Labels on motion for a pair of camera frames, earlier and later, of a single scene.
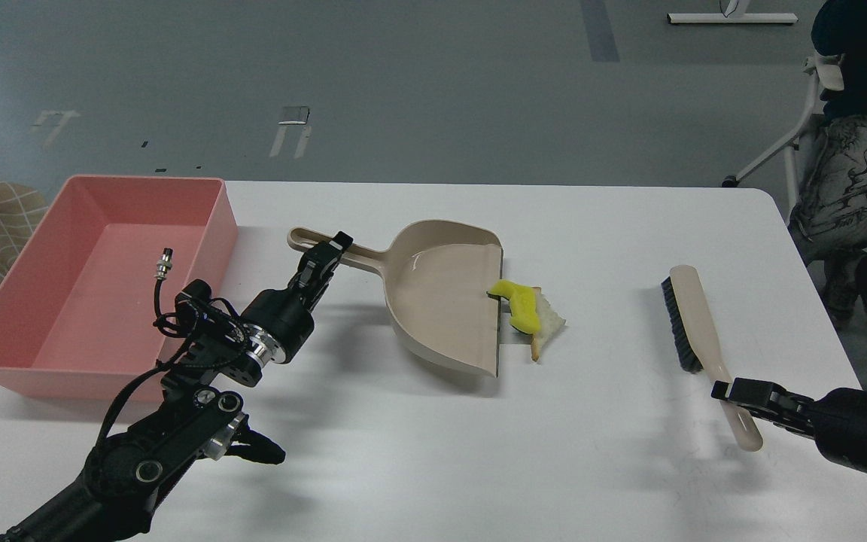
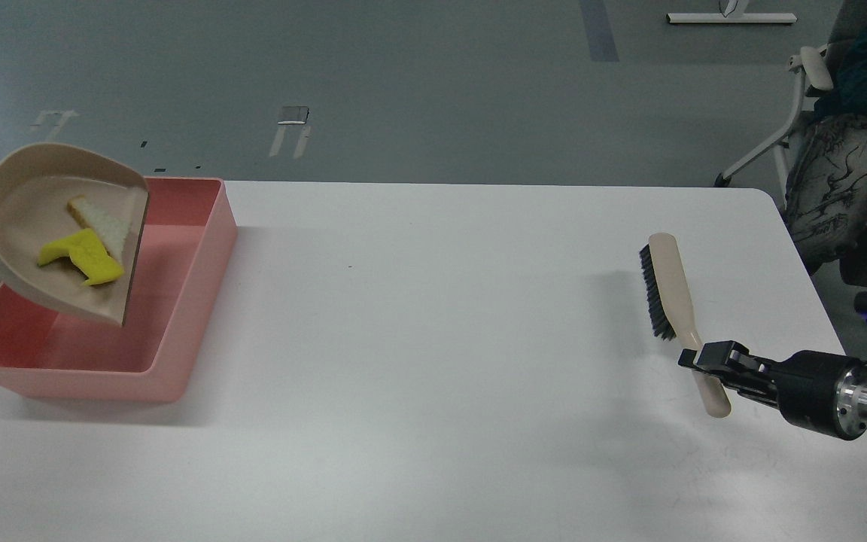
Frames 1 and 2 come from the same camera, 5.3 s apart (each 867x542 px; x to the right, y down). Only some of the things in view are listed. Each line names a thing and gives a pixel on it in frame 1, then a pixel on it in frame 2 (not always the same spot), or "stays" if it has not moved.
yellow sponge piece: [524, 313] → [88, 254]
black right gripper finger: [759, 392] → [726, 354]
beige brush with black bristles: [698, 346] → [671, 315]
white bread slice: [550, 321] → [107, 215]
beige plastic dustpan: [438, 275] → [63, 226]
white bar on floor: [735, 18] stays
